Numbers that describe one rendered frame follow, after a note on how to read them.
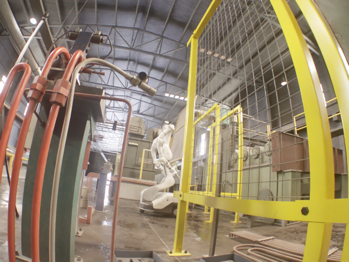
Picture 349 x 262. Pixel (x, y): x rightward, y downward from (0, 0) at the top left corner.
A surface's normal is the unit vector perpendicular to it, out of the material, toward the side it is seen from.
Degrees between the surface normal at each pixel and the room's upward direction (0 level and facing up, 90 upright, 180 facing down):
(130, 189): 90
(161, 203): 90
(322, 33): 90
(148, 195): 90
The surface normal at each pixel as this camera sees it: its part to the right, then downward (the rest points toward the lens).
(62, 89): 0.90, -0.05
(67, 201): 0.29, -0.26
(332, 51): -0.95, -0.18
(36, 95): 0.73, -0.14
